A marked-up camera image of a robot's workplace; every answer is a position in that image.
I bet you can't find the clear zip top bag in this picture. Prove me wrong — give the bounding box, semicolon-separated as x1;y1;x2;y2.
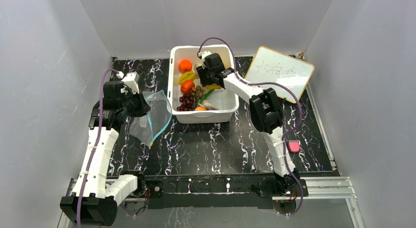
129;90;172;147

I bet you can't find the small orange pumpkin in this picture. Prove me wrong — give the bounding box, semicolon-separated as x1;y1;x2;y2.
180;80;195;94

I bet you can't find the yellow banana bunch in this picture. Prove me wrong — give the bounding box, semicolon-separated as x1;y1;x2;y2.
204;84;222;90

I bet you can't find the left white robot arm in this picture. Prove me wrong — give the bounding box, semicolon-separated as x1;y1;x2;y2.
60;80;150;227

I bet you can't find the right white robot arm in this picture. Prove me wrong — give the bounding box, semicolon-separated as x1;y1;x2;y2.
196;51;300;196

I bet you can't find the yellow green starfruit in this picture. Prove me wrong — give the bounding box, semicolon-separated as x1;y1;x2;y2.
178;71;198;85

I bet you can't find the brown longan cluster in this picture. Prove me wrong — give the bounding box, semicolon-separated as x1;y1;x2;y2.
190;85;205;102

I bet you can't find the green onion stalk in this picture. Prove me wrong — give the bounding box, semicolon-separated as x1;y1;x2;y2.
198;89;214;103

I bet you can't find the orange tangerine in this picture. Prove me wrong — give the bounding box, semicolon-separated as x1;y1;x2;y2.
179;59;193;74

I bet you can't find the white plastic bin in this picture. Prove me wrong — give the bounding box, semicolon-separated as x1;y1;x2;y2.
167;46;239;124

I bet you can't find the orange peach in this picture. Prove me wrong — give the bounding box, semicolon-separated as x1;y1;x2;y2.
195;106;208;111

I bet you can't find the dark red grape bunch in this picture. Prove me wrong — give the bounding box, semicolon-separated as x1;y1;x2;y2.
176;93;196;112

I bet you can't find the pink eraser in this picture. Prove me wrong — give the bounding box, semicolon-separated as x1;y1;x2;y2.
287;140;301;153

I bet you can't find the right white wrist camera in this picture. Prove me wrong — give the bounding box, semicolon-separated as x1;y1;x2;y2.
198;51;212;60

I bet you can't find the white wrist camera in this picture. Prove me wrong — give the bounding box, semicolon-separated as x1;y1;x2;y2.
122;72;140;95
198;51;212;60

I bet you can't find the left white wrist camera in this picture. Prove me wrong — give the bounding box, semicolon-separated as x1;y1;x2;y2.
122;72;140;95

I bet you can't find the small whiteboard wooden frame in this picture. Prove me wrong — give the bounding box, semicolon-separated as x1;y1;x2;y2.
245;46;315;103

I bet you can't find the black front mounting rail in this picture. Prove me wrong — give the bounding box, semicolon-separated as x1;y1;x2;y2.
107;173;326;210

